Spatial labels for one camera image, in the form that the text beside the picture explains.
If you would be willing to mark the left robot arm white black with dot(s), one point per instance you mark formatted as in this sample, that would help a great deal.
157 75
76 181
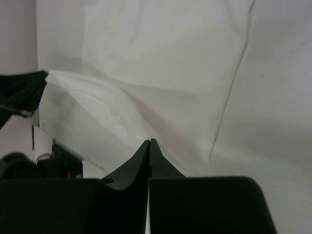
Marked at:
24 135

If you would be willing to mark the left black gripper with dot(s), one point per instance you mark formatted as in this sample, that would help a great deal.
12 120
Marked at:
21 94

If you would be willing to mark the white tank top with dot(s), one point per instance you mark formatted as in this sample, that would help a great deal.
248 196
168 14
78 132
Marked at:
124 71

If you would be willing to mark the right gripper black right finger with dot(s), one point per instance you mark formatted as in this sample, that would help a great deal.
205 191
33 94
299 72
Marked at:
204 205

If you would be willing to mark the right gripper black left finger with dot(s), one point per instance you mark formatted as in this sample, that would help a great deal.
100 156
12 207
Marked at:
31 203

